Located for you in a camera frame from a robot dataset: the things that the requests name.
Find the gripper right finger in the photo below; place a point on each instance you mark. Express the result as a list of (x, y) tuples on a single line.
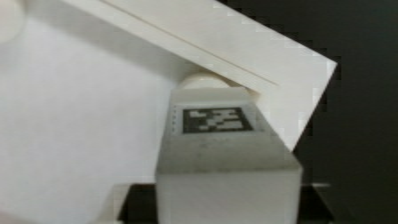
[(320, 208)]

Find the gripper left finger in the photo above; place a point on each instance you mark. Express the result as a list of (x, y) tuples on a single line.
[(130, 205)]

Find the white leg with tag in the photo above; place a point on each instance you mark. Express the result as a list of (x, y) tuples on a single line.
[(227, 173)]

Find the white square table top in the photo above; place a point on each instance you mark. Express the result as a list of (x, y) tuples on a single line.
[(98, 55)]

